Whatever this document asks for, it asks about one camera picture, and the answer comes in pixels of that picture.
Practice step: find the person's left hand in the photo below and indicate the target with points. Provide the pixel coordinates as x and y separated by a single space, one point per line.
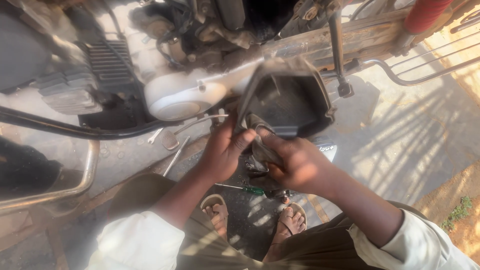
221 157

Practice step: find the black plastic motorcycle side cover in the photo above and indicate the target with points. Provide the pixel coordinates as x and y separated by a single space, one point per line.
292 101

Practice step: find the black exhaust pipe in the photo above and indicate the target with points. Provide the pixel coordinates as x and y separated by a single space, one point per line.
75 129

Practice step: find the small silver spanner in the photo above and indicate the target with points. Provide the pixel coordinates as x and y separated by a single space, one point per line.
154 135

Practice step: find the thin metal rod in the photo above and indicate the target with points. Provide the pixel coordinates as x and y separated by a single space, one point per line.
176 155

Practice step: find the black motorcycle carburettor assembly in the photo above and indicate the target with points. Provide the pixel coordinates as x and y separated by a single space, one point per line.
195 30

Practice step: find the black kick lever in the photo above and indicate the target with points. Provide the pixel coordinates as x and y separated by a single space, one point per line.
337 48

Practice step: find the small green weed plant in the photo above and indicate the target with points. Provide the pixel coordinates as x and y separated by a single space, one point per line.
457 213

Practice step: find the small round metal nut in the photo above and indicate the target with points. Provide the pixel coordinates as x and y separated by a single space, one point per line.
285 199

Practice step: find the chrome brake pedal lever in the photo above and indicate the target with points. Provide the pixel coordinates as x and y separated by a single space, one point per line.
169 139

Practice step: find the silver round crankcase cover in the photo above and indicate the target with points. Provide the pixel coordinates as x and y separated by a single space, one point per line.
180 97

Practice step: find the white labelled container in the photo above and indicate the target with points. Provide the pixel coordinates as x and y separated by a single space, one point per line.
327 149

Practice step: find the chrome crash guard bar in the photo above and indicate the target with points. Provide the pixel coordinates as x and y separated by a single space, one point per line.
88 172

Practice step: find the tan sandal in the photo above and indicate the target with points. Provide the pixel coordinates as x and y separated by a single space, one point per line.
292 221
217 213

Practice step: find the finned motorcycle engine cylinder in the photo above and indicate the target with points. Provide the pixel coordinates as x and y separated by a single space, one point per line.
90 75

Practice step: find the grey rag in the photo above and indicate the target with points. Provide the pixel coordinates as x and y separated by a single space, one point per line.
262 153

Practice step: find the chrome side guard rail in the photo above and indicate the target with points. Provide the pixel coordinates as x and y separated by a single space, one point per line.
405 77

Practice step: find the person's right hand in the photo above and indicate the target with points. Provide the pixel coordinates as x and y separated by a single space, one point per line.
303 165

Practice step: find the red rear shock absorber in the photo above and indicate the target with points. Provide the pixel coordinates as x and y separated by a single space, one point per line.
425 15

